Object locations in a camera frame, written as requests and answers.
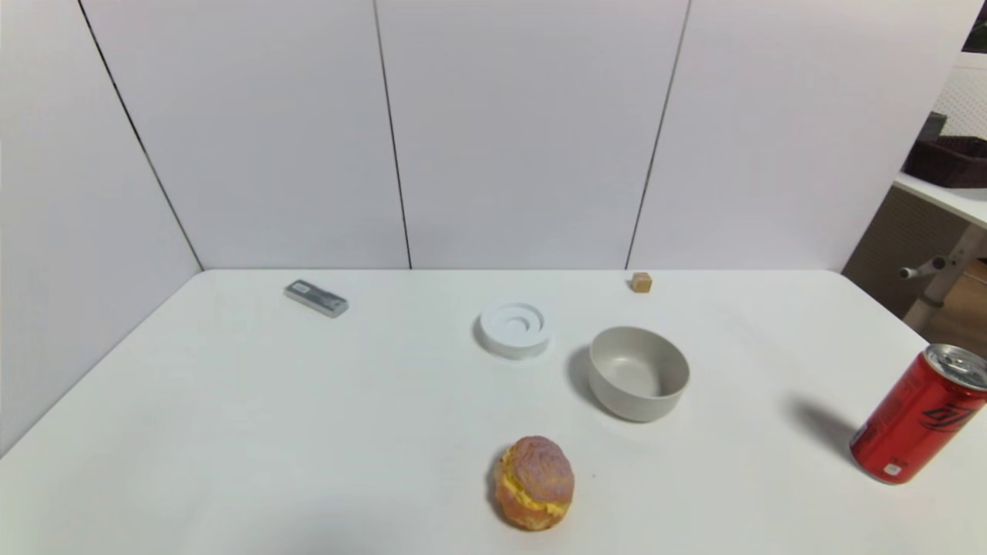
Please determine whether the beige round bowl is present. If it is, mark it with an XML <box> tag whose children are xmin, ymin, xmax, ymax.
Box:
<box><xmin>588</xmin><ymin>326</ymin><xmax>691</xmax><ymax>423</ymax></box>

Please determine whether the cream puff bread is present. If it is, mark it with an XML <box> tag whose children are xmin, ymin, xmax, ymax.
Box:
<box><xmin>493</xmin><ymin>436</ymin><xmax>576</xmax><ymax>532</ymax></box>

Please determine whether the red soda can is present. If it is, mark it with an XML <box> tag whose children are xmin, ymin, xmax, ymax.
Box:
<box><xmin>850</xmin><ymin>344</ymin><xmax>987</xmax><ymax>485</ymax></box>

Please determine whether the white desk leg with crank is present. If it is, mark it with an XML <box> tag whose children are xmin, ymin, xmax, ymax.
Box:
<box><xmin>899</xmin><ymin>225</ymin><xmax>987</xmax><ymax>332</ymax></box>

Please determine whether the white side desk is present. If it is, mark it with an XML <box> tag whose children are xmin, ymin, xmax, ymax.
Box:
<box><xmin>893</xmin><ymin>173</ymin><xmax>987</xmax><ymax>229</ymax></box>

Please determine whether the dark woven basket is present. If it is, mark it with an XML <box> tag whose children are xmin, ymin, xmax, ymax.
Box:
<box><xmin>903</xmin><ymin>136</ymin><xmax>987</xmax><ymax>189</ymax></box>

